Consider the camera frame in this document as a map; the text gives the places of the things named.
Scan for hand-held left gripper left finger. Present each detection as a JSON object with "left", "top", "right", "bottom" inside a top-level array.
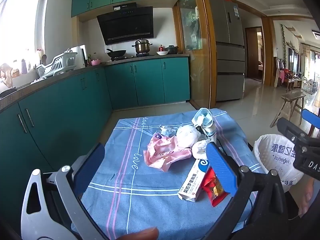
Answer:
[{"left": 20, "top": 142, "right": 110, "bottom": 240}]

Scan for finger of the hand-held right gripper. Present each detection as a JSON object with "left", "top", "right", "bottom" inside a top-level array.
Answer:
[
  {"left": 277, "top": 117, "right": 310, "bottom": 144},
  {"left": 301, "top": 109, "right": 320, "bottom": 138}
]

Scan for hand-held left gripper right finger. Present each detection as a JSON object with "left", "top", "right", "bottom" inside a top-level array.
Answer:
[{"left": 205, "top": 142, "right": 295, "bottom": 240}]

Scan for red snack packet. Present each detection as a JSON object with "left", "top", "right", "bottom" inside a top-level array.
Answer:
[{"left": 200, "top": 167, "right": 228, "bottom": 207}]

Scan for white tissue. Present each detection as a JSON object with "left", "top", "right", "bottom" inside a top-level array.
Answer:
[{"left": 191, "top": 139, "right": 213, "bottom": 159}]

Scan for white lined waste bin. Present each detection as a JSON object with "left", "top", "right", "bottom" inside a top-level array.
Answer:
[{"left": 253, "top": 134, "right": 304, "bottom": 193}]

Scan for white ointment box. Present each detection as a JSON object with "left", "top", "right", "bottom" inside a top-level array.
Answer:
[{"left": 177, "top": 158, "right": 213, "bottom": 203}]

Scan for striped paper cup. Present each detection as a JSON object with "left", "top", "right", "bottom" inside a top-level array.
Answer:
[{"left": 200, "top": 122, "right": 217, "bottom": 145}]

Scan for white plastic bag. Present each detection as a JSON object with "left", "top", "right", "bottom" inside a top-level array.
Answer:
[{"left": 176, "top": 125, "right": 200, "bottom": 148}]

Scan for blue face mask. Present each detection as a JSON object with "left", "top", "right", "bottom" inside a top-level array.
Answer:
[{"left": 192, "top": 108, "right": 213, "bottom": 128}]

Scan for pink plastic bag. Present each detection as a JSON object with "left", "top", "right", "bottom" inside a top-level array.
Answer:
[{"left": 143, "top": 133, "right": 192, "bottom": 172}]

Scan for small clear plastic wrapper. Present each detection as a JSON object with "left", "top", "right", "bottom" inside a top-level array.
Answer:
[{"left": 155, "top": 125, "right": 178, "bottom": 137}]

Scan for person's right hand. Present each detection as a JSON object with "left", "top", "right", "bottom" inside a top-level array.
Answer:
[{"left": 299, "top": 177, "right": 320, "bottom": 217}]

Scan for person's left hand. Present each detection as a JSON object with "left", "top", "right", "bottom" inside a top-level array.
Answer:
[{"left": 117, "top": 227, "right": 159, "bottom": 240}]

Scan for wooden bench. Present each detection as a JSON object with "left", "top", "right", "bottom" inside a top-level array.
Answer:
[{"left": 270, "top": 92, "right": 307, "bottom": 128}]

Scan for white baby fence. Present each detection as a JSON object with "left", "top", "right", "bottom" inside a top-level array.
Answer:
[{"left": 300, "top": 79, "right": 319, "bottom": 95}]

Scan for wooden chairs with clothes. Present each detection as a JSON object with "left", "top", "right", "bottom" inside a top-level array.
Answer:
[{"left": 275, "top": 57, "right": 295, "bottom": 92}]

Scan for blue checked tablecloth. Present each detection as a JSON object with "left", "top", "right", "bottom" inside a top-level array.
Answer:
[{"left": 71, "top": 108, "right": 265, "bottom": 240}]

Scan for green vine garland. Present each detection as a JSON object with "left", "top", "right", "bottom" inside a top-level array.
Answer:
[{"left": 280, "top": 24, "right": 287, "bottom": 67}]

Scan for grey refrigerator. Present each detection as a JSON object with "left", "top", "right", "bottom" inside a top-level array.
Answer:
[{"left": 209, "top": 0, "right": 245, "bottom": 102}]

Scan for white dish rack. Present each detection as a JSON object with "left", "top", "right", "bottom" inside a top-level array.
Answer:
[{"left": 36, "top": 49, "right": 78, "bottom": 77}]

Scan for dark stone countertop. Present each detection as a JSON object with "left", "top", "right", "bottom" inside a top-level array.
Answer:
[{"left": 0, "top": 54, "right": 190, "bottom": 113}]

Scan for white kitchen appliance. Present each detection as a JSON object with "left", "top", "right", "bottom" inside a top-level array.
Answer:
[{"left": 71, "top": 44, "right": 88, "bottom": 68}]

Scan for black wok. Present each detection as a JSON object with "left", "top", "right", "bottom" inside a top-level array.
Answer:
[{"left": 106, "top": 48, "right": 127, "bottom": 57}]

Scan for gas stove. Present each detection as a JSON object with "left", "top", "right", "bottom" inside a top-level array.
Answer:
[{"left": 110, "top": 53, "right": 155, "bottom": 61}]

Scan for wooden framed glass door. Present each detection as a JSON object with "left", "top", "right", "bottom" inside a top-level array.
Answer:
[{"left": 172, "top": 0, "right": 217, "bottom": 109}]

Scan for steel stock pot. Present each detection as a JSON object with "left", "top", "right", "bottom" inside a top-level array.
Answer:
[{"left": 132, "top": 38, "right": 153, "bottom": 54}]

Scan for black range hood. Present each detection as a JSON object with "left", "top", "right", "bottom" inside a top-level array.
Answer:
[{"left": 97, "top": 2, "right": 154, "bottom": 45}]

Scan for kitchen window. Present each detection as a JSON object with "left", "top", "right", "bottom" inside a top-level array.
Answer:
[{"left": 0, "top": 0, "right": 48, "bottom": 68}]

